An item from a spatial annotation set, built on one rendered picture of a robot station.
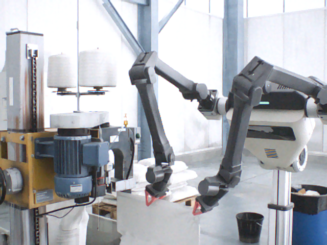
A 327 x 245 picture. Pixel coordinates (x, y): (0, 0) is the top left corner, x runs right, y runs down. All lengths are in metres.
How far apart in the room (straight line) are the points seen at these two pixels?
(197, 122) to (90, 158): 8.06
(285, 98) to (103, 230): 1.42
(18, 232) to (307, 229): 2.63
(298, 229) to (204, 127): 6.32
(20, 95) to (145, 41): 6.39
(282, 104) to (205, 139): 8.10
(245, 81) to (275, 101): 0.52
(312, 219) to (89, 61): 2.65
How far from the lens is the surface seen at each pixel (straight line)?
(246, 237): 4.31
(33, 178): 1.73
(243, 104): 1.35
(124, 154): 2.04
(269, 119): 1.84
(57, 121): 1.59
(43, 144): 1.73
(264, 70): 1.33
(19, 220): 1.84
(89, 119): 1.60
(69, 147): 1.59
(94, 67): 1.68
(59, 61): 1.90
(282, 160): 1.99
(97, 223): 2.63
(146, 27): 8.04
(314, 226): 3.80
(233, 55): 10.53
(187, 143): 9.28
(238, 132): 1.42
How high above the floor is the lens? 1.48
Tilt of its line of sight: 3 degrees down
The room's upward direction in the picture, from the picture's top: straight up
